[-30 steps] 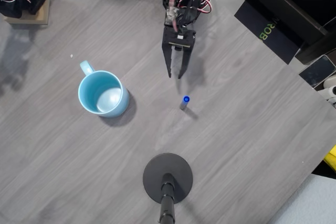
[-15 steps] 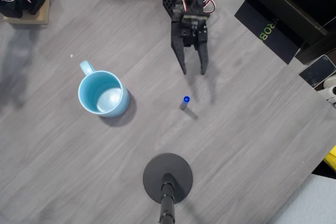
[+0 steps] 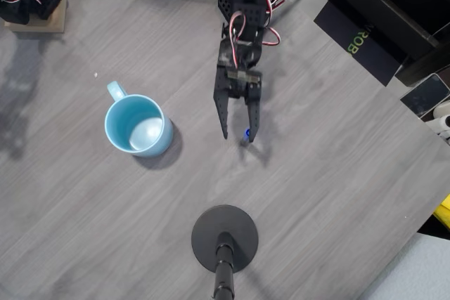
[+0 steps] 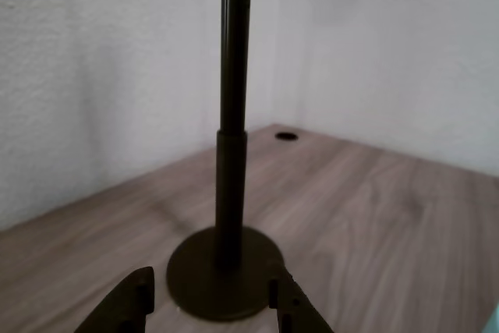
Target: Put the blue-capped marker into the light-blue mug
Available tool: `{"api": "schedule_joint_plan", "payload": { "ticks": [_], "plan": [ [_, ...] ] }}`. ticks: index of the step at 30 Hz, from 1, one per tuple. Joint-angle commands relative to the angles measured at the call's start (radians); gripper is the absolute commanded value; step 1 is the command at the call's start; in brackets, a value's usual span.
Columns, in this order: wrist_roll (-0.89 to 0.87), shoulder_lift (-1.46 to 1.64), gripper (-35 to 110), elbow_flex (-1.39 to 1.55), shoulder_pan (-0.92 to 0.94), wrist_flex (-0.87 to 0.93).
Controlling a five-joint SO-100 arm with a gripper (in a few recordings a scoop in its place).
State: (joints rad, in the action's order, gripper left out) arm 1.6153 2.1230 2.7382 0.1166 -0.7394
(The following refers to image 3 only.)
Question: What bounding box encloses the light blue ceramic mug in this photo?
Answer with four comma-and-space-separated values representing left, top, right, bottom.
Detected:
104, 81, 174, 159

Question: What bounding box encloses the black box with green letters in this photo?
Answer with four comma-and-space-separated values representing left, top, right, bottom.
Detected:
313, 0, 411, 87

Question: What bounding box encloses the black smartphone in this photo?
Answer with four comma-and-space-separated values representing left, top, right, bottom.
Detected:
399, 73, 450, 118

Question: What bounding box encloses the white plastic device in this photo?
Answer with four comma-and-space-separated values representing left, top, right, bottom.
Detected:
425, 100, 450, 145

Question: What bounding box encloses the wooden base board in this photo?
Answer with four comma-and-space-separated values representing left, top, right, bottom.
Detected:
4, 0, 69, 34

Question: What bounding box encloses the yellow object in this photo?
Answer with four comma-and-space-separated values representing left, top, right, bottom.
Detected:
432, 194, 450, 229

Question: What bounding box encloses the light grey cloth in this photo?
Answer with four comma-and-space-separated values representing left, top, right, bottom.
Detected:
361, 232, 450, 300

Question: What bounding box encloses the black gripper camera mount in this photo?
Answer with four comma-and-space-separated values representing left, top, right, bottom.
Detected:
224, 69, 263, 85

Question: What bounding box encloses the red white servo cable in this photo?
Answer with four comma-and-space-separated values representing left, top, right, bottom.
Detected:
229, 0, 286, 69

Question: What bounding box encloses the black round-base camera stand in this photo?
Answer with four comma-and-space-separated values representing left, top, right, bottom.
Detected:
191, 204, 259, 300

